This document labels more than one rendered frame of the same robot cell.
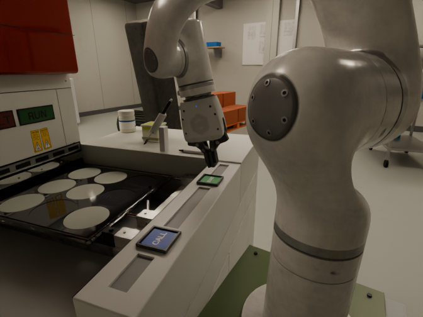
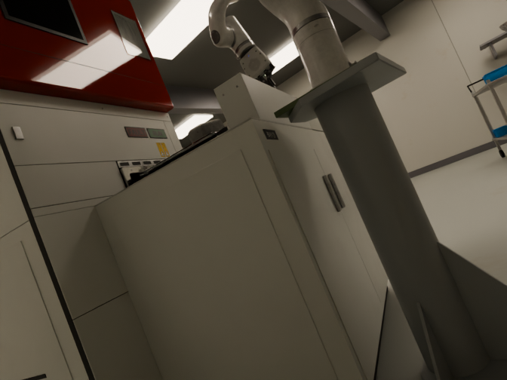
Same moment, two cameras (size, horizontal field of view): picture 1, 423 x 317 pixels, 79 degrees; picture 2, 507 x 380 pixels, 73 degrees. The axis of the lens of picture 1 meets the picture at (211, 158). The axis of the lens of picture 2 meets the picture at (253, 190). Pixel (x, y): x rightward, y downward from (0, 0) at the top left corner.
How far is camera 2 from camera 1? 0.94 m
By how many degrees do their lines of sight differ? 23
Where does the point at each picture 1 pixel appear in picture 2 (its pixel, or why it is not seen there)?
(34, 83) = (151, 115)
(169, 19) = (217, 10)
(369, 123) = not seen: outside the picture
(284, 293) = (306, 55)
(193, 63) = (238, 32)
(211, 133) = (262, 64)
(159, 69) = (221, 38)
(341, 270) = (318, 23)
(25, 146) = (155, 151)
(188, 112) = (245, 62)
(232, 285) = not seen: hidden behind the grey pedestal
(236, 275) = not seen: hidden behind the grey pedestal
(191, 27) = (230, 18)
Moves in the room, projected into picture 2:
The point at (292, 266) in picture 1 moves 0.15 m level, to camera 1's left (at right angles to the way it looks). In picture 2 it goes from (302, 38) to (253, 62)
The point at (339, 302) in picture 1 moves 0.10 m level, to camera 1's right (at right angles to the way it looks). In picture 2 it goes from (328, 39) to (363, 23)
